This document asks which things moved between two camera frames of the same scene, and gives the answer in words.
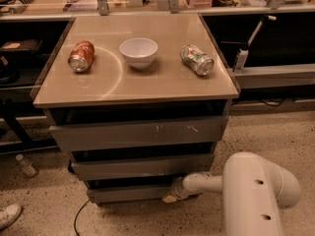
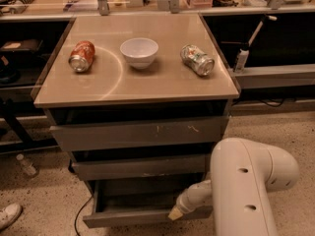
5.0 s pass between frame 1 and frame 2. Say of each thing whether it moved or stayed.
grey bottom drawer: moved
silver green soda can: stayed
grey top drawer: stayed
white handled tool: stayed
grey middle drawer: stayed
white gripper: moved
